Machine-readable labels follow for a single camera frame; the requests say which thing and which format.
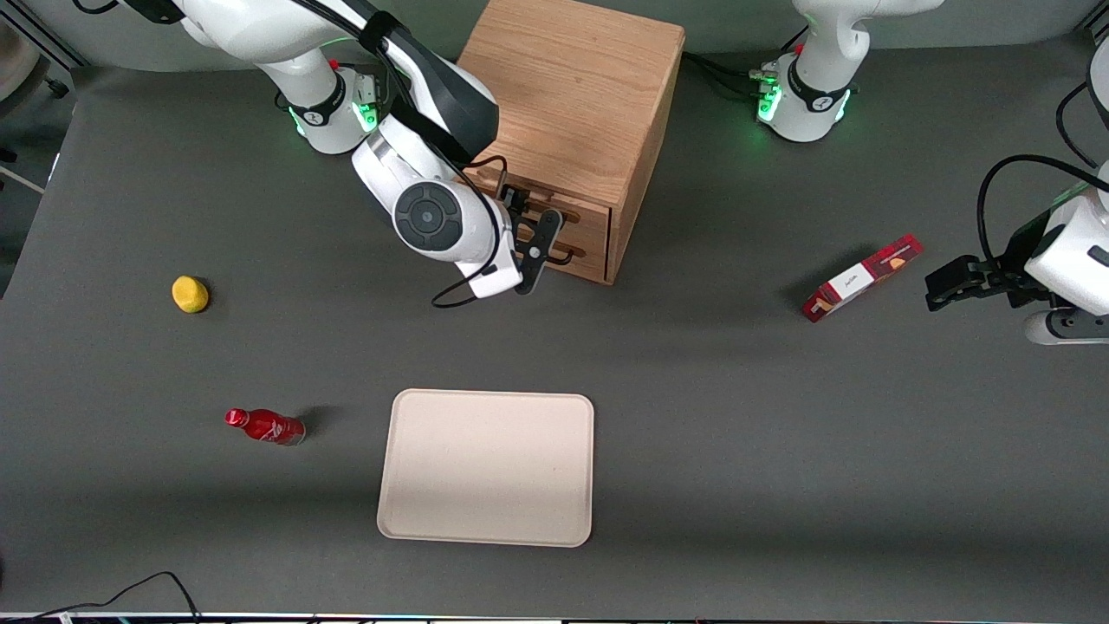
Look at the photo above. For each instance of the red tartan shortbread cookie box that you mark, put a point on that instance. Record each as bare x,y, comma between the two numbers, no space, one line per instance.
853,282

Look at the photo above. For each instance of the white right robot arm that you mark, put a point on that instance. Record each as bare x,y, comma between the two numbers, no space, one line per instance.
424,217

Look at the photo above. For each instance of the red bottle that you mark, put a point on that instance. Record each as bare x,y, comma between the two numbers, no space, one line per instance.
264,426

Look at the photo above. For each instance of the wooden drawer cabinet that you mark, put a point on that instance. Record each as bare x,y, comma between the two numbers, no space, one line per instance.
580,78

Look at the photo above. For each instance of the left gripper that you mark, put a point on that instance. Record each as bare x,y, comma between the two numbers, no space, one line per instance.
1008,280

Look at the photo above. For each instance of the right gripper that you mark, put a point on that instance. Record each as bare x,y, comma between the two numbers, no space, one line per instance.
515,204

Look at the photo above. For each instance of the beige plastic tray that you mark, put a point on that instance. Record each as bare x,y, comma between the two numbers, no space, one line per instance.
494,472

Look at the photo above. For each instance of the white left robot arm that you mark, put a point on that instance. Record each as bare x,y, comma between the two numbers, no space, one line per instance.
814,95

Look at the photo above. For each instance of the yellow lemon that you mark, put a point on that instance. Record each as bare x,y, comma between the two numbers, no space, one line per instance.
190,295

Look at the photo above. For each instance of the black caster stand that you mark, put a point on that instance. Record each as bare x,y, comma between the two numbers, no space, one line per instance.
35,43

